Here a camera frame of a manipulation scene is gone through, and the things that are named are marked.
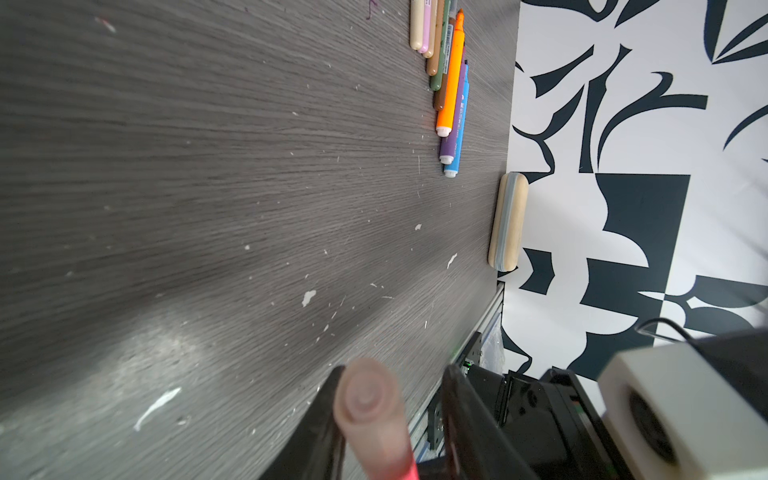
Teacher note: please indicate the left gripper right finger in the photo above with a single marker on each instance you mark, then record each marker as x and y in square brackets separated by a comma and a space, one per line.
[475, 447]

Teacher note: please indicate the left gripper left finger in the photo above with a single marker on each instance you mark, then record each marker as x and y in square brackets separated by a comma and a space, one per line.
[316, 449]

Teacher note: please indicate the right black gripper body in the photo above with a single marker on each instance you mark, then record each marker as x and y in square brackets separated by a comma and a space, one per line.
[551, 423]

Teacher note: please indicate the red pink marker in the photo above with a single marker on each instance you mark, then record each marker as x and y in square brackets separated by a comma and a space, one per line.
[411, 473]

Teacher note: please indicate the clear red marker cap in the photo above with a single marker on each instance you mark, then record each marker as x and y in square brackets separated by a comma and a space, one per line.
[369, 411]

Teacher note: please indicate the blue marker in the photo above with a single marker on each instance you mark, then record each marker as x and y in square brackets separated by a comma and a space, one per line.
[451, 170]

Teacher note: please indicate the purple marker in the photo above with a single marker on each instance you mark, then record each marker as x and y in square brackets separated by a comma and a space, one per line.
[448, 144]

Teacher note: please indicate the orange marker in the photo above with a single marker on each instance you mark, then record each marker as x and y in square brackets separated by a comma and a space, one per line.
[444, 118]

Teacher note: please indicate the olive green marker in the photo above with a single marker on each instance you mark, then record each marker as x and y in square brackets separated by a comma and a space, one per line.
[436, 80]

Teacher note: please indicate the pink pen body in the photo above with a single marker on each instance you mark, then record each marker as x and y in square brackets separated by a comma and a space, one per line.
[426, 27]

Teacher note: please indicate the green pen beige body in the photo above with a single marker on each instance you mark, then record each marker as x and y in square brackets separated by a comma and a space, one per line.
[417, 15]

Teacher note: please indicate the brown pen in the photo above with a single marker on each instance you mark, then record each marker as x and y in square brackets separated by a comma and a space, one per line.
[430, 44]

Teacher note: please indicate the beige sponge block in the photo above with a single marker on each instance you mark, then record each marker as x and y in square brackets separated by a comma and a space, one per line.
[506, 237]

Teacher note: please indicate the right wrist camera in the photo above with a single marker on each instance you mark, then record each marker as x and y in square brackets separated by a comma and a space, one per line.
[691, 410]

